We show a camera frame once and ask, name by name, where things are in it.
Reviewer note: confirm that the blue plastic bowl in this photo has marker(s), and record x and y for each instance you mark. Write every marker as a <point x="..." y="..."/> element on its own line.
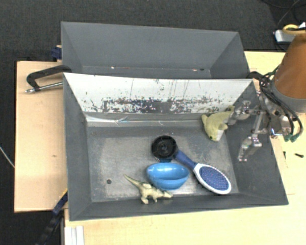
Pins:
<point x="167" y="176"/>

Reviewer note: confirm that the yellow-green plush dolphin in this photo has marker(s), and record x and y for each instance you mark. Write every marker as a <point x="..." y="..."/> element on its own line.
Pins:
<point x="215" y="124"/>

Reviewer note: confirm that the blue and white brush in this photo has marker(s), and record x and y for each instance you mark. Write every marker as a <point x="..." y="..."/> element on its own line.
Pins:
<point x="214" y="179"/>

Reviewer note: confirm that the black round lid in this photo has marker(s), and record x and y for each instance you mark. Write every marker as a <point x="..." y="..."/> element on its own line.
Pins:
<point x="164" y="147"/>

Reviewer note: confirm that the small black screw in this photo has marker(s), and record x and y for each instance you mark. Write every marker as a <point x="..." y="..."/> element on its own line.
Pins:
<point x="299" y="155"/>

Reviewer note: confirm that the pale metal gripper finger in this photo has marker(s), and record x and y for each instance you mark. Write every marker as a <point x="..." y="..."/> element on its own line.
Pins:
<point x="248" y="148"/>
<point x="238" y="115"/>

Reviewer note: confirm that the pale green toy dinosaur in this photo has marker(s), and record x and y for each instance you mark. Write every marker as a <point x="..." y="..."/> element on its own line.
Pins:
<point x="150" y="191"/>

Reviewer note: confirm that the grey metal bin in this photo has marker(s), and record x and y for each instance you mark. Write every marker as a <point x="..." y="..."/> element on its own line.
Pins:
<point x="122" y="149"/>

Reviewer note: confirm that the pale brown flat board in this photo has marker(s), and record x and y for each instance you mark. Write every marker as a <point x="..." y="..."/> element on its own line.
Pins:
<point x="39" y="136"/>

